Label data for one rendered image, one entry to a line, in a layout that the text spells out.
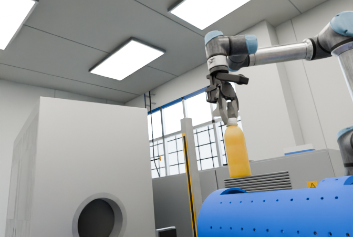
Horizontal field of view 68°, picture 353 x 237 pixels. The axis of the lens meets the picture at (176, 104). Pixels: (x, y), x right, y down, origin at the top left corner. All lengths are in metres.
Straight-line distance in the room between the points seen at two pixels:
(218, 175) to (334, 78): 1.90
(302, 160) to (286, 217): 1.67
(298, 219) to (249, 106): 3.10
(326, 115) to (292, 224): 3.01
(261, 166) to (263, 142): 1.11
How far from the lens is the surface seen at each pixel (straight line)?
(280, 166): 2.47
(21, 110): 5.41
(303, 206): 0.75
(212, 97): 0.96
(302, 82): 3.86
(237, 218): 0.86
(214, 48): 1.00
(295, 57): 1.24
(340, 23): 1.15
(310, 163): 2.39
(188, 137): 1.70
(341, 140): 1.22
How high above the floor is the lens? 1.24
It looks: 18 degrees up
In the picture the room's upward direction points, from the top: 6 degrees counter-clockwise
